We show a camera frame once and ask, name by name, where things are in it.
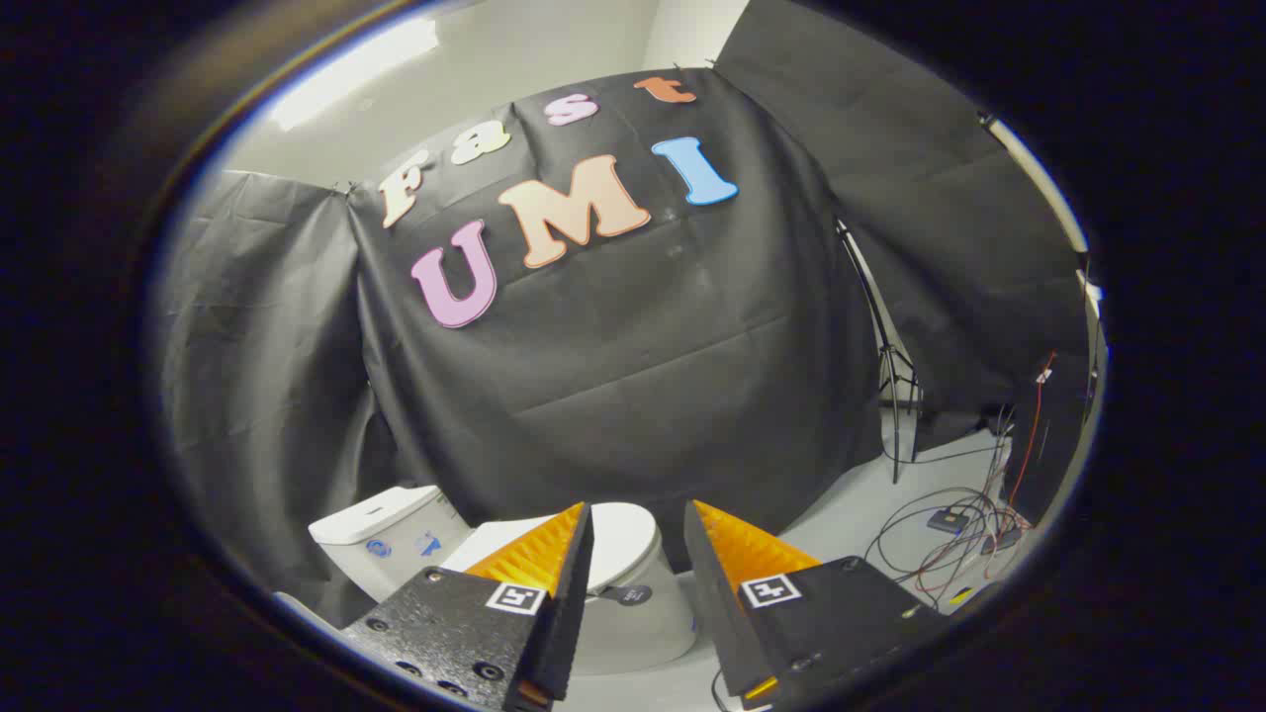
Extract dark panel with red wire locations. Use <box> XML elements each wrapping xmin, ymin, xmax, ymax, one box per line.
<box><xmin>999</xmin><ymin>351</ymin><xmax>1091</xmax><ymax>527</ymax></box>

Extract tangled floor cables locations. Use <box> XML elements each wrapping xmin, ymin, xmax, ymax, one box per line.
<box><xmin>865</xmin><ymin>396</ymin><xmax>1038</xmax><ymax>606</ymax></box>

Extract black light stand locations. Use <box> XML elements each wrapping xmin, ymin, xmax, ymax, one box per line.
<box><xmin>836</xmin><ymin>220</ymin><xmax>926</xmax><ymax>486</ymax></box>

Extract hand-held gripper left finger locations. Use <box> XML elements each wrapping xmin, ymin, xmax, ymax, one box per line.
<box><xmin>341</xmin><ymin>501</ymin><xmax>595</xmax><ymax>712</ymax></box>

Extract black backdrop cloth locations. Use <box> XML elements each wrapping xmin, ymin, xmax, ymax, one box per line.
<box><xmin>158</xmin><ymin>0</ymin><xmax>1094</xmax><ymax>634</ymax></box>

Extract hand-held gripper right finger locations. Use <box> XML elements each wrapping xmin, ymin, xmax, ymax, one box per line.
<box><xmin>683</xmin><ymin>500</ymin><xmax>950</xmax><ymax>712</ymax></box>

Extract white toilet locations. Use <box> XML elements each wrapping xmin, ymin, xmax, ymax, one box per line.
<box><xmin>309</xmin><ymin>485</ymin><xmax>699</xmax><ymax>677</ymax></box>

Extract white toilet lid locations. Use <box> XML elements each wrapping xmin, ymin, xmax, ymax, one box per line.
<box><xmin>442</xmin><ymin>502</ymin><xmax>662</xmax><ymax>606</ymax></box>

